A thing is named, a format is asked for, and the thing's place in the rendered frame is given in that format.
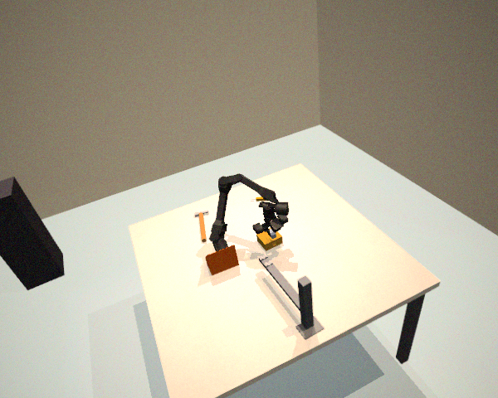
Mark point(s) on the wooden-handled hammer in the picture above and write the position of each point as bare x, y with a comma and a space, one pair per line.
202, 227

